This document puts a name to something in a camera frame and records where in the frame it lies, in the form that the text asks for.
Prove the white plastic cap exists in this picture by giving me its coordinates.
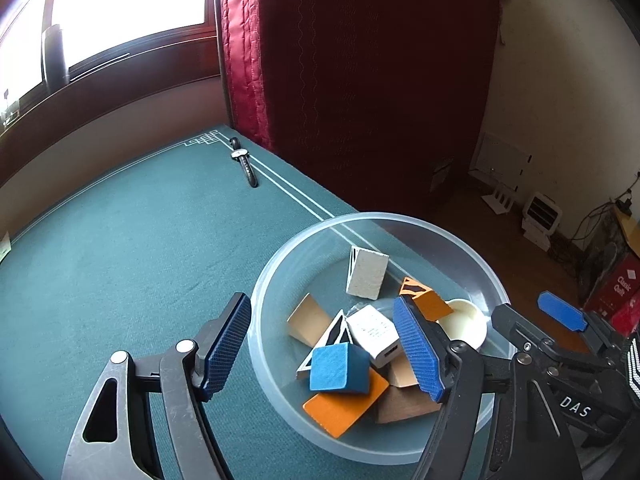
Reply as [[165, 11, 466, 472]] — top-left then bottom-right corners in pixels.
[[436, 298, 488, 353]]

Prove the orange-brown wooden triangular block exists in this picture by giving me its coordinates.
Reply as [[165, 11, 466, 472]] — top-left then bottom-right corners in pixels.
[[302, 365, 391, 439]]

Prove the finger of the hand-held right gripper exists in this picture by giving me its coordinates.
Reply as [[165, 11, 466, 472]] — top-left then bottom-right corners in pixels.
[[491, 303, 622, 382], [537, 291, 629, 362]]

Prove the teal table cloth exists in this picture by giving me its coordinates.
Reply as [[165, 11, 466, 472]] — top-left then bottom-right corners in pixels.
[[0, 127, 496, 480]]

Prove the red cardboard box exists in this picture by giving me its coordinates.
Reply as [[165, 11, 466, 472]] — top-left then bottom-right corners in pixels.
[[582, 247, 640, 333]]

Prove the wooden framed window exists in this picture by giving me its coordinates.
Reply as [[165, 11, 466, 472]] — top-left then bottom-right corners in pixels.
[[0, 0, 223, 176]]

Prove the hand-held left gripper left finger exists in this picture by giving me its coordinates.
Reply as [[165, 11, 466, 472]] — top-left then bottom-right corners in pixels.
[[60, 291, 252, 480]]

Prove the white charger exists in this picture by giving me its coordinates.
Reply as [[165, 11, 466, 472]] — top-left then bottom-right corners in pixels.
[[346, 305, 403, 368]]

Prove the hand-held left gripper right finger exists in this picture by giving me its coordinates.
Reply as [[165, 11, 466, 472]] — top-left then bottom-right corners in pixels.
[[392, 296, 583, 480]]

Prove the clear plastic bowl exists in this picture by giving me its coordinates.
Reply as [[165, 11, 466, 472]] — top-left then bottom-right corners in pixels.
[[248, 212, 512, 466]]

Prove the long white striped triangular block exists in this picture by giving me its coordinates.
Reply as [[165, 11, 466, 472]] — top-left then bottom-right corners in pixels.
[[296, 309, 357, 385]]

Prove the white space heater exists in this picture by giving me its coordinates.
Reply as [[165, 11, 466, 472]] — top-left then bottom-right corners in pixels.
[[521, 192, 563, 251]]

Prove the red quilted curtain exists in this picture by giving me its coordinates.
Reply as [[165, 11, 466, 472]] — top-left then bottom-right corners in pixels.
[[215, 0, 503, 216]]

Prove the light wood wedge block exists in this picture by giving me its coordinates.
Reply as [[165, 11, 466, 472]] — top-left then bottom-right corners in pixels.
[[387, 355, 421, 388]]

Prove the white textured striped triangular block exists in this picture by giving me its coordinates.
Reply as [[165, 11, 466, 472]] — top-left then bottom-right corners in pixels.
[[346, 245, 390, 301]]

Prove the small orange striped block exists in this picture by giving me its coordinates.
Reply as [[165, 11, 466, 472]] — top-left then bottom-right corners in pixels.
[[399, 276, 455, 322]]

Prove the curved brown wooden block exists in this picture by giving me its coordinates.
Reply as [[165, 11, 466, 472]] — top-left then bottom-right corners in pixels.
[[372, 384, 443, 425]]

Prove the white wall panel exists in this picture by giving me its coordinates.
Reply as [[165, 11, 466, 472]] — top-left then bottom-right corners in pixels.
[[470, 131, 532, 186]]

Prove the cream wedge block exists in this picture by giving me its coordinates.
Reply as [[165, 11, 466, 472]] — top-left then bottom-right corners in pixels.
[[286, 293, 333, 348]]

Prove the brown cardboard box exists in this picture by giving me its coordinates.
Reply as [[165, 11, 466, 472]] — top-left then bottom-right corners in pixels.
[[612, 207, 640, 261]]

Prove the black wristwatch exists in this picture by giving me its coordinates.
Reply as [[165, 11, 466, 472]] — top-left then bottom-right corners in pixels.
[[229, 136, 260, 188]]

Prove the blue triangular block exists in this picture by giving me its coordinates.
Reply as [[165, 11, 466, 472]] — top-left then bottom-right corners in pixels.
[[309, 342, 372, 395]]

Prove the dark cylindrical bottle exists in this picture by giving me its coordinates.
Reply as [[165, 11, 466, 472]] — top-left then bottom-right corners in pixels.
[[41, 23, 70, 86]]

